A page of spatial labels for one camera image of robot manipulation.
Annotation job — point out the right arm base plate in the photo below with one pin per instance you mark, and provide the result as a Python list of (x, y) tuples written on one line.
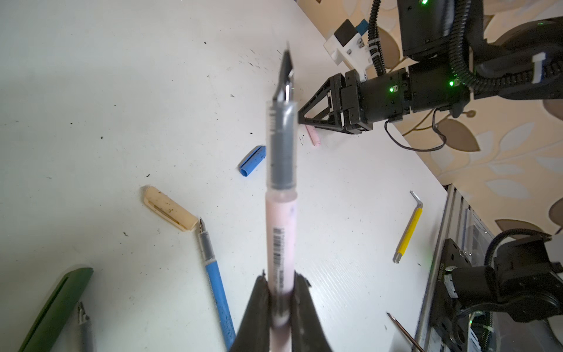
[(444, 308)]

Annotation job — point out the blue pen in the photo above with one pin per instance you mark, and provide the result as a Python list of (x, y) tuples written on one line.
[(217, 287)]

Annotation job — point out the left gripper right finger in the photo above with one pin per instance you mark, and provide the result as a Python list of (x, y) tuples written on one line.
[(306, 330)]

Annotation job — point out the pink pen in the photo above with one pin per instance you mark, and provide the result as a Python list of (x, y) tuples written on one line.
[(281, 204)]

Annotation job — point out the aluminium front rail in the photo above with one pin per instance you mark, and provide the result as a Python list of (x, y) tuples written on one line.
[(462, 230)]

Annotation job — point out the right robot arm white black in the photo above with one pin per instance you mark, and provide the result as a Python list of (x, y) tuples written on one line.
[(485, 117)]

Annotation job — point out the pink pen cap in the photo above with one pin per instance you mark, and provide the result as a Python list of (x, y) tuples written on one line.
[(313, 135)]

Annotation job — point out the beige pen cap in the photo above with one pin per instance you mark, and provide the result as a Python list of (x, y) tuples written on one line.
[(169, 210)]

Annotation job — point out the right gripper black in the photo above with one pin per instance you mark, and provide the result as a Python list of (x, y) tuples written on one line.
[(336, 106)]

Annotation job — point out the green pen cap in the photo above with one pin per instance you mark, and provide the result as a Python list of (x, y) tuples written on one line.
[(58, 308)]

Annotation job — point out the black screwdriver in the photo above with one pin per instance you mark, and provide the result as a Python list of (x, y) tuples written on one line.
[(405, 333)]

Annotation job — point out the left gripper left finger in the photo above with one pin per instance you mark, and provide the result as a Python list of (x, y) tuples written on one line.
[(254, 331)]

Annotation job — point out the green pen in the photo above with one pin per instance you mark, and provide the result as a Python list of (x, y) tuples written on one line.
[(86, 337)]

